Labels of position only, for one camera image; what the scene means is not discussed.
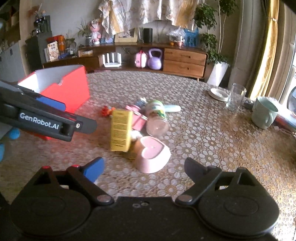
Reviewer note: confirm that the floral hanging cloth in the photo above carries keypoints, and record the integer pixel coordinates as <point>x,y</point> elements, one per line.
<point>120,16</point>

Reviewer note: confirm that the white planter with tree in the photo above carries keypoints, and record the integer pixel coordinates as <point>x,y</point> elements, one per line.
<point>213,20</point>

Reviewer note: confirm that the pink doll figure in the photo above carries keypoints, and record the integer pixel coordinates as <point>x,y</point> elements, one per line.
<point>95,31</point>

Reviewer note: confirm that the pink heart-shaped container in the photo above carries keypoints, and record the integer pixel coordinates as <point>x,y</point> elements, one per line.
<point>152,154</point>

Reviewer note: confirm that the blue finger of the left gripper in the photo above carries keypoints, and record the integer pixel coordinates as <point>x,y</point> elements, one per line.
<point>51,102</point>

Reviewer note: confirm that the orange toy figure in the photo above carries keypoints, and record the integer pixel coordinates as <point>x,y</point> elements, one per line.
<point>107,111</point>

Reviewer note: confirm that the yellow carton box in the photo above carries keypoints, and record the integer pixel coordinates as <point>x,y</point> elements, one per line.
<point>121,129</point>

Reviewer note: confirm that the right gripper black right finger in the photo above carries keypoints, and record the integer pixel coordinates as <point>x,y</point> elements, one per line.
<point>194,170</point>

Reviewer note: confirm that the green white tube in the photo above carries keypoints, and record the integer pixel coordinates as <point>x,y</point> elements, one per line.
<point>172,108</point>

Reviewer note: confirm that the wooden sideboard cabinet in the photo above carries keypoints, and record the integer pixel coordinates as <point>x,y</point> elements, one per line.
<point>176,60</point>

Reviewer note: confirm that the wooden picture frame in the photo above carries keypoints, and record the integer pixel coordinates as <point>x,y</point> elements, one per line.
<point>130,36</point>

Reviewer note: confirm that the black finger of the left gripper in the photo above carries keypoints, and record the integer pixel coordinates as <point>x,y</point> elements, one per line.
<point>21,109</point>

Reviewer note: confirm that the blue gift bag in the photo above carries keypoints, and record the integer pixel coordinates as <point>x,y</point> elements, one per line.
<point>191,37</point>

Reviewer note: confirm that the yellow curtain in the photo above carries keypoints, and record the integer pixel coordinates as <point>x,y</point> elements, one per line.
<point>263,75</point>

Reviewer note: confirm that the pink binder clip box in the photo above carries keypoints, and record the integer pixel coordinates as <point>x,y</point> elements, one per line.
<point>138,120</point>

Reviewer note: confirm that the white router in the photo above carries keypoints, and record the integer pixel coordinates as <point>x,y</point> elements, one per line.
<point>111,60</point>

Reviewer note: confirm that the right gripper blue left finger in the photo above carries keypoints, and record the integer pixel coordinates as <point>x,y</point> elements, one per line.
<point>93,169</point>

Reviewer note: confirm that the clear plastic jar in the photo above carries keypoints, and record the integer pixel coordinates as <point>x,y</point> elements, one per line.
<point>157,123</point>

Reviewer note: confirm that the clear drinking glass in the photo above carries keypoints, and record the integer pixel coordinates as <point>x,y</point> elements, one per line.
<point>236,96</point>

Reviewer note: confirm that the cereal box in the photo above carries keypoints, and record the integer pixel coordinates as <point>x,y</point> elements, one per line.
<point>53,51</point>

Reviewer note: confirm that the white small plate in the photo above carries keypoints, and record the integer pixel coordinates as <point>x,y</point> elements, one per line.
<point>218,94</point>

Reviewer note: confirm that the black cylindrical speaker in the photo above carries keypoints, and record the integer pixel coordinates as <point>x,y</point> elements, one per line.
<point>147,35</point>

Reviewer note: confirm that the pink small backpack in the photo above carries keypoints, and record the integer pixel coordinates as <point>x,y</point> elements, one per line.
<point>140,59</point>

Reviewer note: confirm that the purple kettlebell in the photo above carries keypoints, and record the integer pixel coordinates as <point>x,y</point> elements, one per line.
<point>155,63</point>

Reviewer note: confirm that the pale green mug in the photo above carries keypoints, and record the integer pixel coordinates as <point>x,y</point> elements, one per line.
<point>264,112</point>

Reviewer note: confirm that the red open storage box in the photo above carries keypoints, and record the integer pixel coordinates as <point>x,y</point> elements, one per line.
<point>67,84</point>

